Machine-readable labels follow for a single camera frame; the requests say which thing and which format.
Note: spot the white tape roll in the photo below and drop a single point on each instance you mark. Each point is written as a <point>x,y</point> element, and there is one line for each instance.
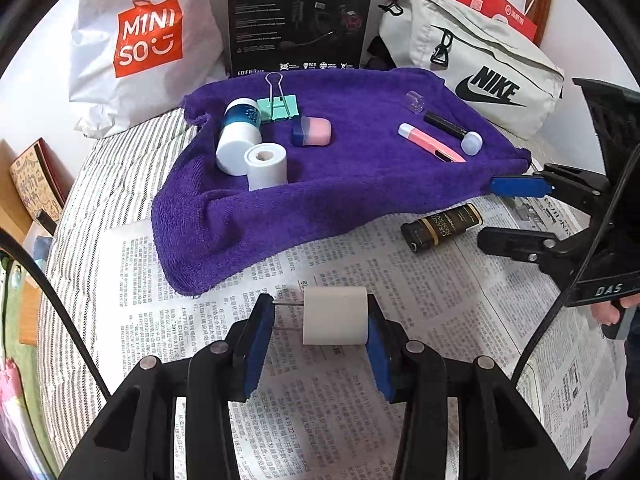
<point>267,170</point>
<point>335,317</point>

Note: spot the pink and blue eraser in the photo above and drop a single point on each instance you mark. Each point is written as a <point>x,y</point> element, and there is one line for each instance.
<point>317,131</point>

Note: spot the clear plastic cap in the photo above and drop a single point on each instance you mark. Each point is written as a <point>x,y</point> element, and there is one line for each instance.
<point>415,102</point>

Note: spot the wooden frame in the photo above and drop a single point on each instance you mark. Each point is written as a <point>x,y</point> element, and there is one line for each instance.
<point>544,10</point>

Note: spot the green binder clip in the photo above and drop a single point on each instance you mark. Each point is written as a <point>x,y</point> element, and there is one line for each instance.
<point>280,109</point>

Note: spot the black and gold lighter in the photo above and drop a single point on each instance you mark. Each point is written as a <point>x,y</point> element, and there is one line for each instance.
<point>440,227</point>

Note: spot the person's right hand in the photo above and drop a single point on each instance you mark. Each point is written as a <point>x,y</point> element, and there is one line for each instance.
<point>607,316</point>

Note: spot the slim black tube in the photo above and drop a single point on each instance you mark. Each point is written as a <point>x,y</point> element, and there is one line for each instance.
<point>445,124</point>

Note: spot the newspaper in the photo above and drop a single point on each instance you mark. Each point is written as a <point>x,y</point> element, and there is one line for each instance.
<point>450,300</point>

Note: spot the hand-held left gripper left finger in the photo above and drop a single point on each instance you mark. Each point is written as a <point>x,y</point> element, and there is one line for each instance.
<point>257,355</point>

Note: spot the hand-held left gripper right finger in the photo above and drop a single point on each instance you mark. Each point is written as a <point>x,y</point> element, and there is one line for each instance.
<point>380,360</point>

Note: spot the white plastic bag orange logo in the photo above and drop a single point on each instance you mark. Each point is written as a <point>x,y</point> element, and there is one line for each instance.
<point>100,90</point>

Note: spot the colourful printed cloth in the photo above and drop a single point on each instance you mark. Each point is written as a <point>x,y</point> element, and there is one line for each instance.
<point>17,360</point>

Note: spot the pale blue box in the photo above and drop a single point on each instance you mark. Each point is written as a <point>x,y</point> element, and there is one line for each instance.
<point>37,250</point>

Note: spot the brown cardboard sheets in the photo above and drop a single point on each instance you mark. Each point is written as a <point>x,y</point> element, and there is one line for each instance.
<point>12,195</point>

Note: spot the white bottle with blue label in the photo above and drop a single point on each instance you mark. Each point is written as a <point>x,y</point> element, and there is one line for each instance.
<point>237,145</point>

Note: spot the black product box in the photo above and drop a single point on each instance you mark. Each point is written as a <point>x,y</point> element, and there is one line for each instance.
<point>260,10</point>

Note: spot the striped bedsheet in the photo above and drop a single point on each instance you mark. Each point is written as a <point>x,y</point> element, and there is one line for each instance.
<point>115,175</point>

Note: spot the brown illustrated book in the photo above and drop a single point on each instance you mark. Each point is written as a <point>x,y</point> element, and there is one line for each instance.
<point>35,180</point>

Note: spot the dark cloth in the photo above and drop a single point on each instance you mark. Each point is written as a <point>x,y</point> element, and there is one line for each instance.
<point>380,52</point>

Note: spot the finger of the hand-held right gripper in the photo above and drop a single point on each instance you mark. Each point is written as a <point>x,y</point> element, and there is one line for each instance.
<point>520,186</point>
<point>515,245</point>

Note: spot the purple towel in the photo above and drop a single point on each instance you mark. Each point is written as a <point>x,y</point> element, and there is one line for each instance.
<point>350,185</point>

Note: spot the pink utility knife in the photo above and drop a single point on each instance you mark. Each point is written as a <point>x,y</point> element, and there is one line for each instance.
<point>425,140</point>

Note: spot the grey waist bag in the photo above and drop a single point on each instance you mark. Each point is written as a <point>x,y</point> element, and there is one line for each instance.
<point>475,50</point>

